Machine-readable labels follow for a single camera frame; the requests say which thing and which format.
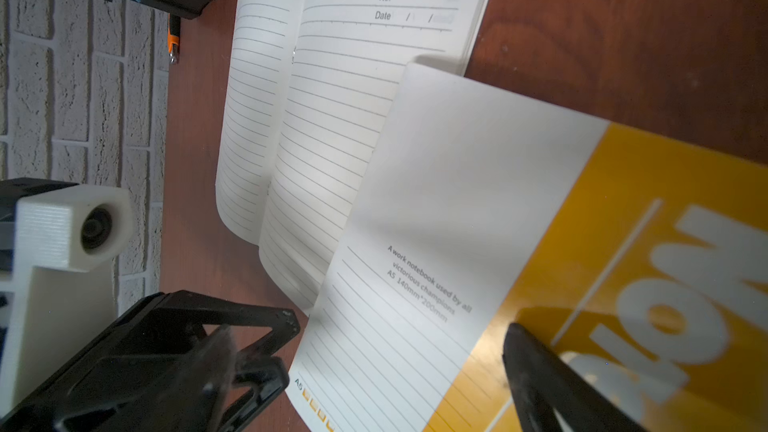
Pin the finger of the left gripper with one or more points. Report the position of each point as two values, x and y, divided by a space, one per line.
263 380
167 364

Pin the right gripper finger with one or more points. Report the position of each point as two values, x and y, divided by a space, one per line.
544 390

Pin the large white lined notebook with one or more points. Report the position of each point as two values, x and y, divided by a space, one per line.
310 84

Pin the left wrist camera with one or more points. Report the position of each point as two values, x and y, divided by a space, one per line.
58 242

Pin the orange handled adjustable wrench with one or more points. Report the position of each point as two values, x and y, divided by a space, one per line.
173 38

